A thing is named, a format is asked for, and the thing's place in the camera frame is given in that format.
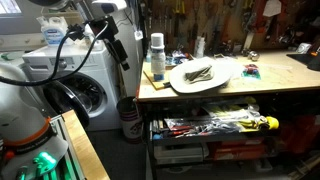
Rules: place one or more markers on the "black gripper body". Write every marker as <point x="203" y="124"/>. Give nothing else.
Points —
<point x="100" y="27"/>

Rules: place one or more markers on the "wooden-top workbench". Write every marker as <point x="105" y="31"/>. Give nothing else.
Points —
<point x="283" y="80"/>

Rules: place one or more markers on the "light wooden table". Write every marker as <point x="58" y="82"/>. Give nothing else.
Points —
<point x="83" y="146"/>

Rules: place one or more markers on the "white paper sheet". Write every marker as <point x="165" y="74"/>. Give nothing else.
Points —
<point x="271" y="7"/>

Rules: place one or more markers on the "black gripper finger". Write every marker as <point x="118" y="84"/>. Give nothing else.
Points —
<point x="111" y="50"/>
<point x="122" y="56"/>

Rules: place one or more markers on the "clear plastic bag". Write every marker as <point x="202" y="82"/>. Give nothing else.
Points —
<point x="216" y="121"/>

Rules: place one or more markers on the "white spray bottle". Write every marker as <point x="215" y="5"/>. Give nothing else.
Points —
<point x="199" y="47"/>

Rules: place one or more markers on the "white storage box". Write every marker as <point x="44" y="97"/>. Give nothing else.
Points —
<point x="180" y="154"/>

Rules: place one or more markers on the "green plastic clamp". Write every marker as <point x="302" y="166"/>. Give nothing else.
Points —
<point x="44" y="162"/>

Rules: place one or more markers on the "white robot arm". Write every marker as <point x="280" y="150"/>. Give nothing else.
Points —
<point x="20" y="110"/>

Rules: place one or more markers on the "orange storage bin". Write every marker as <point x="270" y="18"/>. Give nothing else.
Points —
<point x="300" y="133"/>

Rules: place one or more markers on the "small white tag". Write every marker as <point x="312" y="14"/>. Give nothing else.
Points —
<point x="138" y="35"/>

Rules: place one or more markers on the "red storage box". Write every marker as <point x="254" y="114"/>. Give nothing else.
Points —
<point x="238" y="150"/>

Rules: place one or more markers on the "blue coloured packets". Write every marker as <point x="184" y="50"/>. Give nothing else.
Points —
<point x="176" y="58"/>

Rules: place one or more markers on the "small grey device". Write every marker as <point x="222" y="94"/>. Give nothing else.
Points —
<point x="304" y="48"/>

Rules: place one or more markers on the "shiny metal fitting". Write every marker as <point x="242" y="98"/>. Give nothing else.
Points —
<point x="253" y="55"/>

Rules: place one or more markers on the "round patterned trash can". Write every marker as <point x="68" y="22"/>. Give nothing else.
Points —
<point x="130" y="120"/>

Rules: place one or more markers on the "red and green package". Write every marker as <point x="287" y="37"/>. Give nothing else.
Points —
<point x="251" y="71"/>

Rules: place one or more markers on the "white plastic detergent jug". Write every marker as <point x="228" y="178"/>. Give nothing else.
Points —
<point x="53" y="30"/>

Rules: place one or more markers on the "yellow plastic item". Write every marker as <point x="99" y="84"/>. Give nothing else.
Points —
<point x="272" y="122"/>

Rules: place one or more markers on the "cream wide-brim hat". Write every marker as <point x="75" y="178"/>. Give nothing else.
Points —
<point x="186" y="83"/>

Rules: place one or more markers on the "white washing machine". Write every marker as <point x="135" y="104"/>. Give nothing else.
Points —
<point x="100" y="66"/>

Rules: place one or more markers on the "black tray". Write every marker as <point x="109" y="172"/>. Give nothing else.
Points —
<point x="308" y="60"/>

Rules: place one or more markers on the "pegboard with hanging tools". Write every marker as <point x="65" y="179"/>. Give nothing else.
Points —
<point x="226" y="23"/>

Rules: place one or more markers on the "flat wooden board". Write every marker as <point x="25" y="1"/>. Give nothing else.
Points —
<point x="153" y="83"/>

